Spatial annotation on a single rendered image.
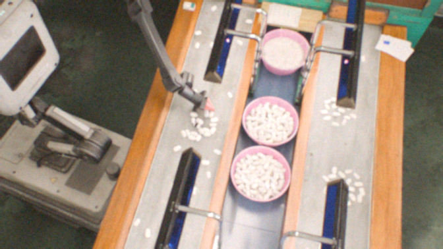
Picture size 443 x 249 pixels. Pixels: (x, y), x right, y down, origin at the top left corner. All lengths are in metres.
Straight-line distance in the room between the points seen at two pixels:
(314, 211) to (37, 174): 1.37
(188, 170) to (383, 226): 0.88
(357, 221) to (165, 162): 0.88
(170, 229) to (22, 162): 1.17
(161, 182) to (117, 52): 1.57
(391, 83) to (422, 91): 1.06
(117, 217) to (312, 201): 0.84
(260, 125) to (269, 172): 0.26
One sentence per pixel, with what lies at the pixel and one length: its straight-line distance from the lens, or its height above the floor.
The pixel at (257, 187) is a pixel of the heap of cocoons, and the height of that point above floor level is 0.72.
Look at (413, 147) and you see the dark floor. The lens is 3.23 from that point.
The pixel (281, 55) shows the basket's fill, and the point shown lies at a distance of 2.45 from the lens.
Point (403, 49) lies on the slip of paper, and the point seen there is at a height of 0.77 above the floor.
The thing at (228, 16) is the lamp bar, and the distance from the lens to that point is 2.07.
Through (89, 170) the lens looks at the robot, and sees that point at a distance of 2.43.
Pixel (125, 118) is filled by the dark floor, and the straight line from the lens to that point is 3.09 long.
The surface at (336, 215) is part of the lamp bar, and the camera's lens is 1.66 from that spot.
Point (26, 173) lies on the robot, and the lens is 2.52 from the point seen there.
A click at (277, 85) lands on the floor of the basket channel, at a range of 2.40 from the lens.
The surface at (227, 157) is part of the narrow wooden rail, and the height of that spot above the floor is 0.76.
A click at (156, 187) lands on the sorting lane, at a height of 0.74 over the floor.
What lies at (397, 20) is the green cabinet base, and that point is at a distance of 2.69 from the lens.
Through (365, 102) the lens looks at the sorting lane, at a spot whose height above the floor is 0.74.
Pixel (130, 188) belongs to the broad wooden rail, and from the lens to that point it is 2.03.
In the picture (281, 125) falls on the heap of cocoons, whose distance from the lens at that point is 2.21.
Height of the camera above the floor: 2.63
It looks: 61 degrees down
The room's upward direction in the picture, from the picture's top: 3 degrees clockwise
